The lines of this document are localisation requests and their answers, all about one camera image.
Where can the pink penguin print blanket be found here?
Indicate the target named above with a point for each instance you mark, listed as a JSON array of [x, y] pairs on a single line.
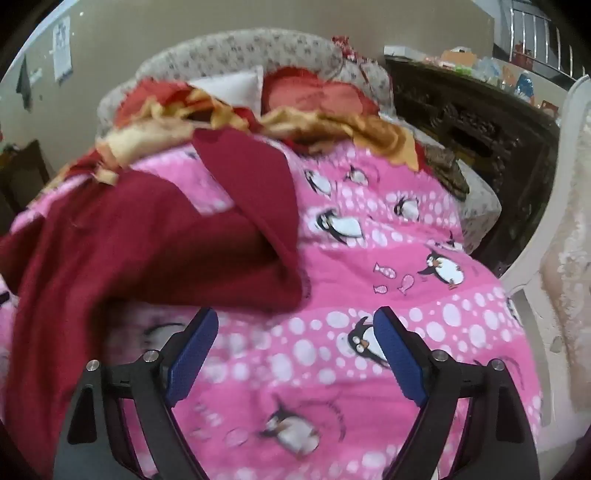
[[369, 240]]

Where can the white pillow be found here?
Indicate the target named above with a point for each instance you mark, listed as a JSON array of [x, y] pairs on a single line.
[[235, 87]]

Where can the metal stair railing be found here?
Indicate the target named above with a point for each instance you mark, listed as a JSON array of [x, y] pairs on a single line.
[[545, 32]]

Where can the red yellow floral blanket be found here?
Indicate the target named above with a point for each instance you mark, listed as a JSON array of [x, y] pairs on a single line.
[[323, 124]]

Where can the red patterned cloth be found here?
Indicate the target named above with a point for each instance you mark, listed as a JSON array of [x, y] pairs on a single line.
[[348, 48]]

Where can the brown patterned cloth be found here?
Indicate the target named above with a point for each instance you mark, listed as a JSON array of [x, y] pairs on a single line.
[[445, 170]]

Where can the dark carved wooden cabinet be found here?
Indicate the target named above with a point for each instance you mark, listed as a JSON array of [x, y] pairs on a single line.
[[485, 129]]

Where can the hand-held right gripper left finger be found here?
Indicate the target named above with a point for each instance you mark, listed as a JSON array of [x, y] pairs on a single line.
[[194, 355]]

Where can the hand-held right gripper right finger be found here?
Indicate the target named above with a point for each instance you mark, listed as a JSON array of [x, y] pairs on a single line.
[[397, 355]]

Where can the white wall calendar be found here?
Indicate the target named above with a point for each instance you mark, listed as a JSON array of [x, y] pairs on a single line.
[[62, 46]]

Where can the pile of colourful packets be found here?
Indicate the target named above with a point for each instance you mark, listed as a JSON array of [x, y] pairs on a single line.
[[489, 67]]

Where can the white box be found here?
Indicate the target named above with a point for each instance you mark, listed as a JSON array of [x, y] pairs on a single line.
[[400, 50]]

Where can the white ornate chair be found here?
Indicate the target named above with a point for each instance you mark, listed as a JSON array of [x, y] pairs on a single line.
[[568, 230]]

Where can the dark wooden door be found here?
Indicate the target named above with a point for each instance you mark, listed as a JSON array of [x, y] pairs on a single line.
[[25, 180]]

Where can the red orange pillow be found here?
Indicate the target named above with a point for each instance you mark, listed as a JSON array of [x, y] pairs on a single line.
[[314, 92]]

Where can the dark red knitted garment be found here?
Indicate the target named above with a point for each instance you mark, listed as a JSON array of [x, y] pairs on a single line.
[[138, 240]]

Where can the floral bed sheet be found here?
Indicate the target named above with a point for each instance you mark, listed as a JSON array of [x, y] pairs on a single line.
[[480, 207]]

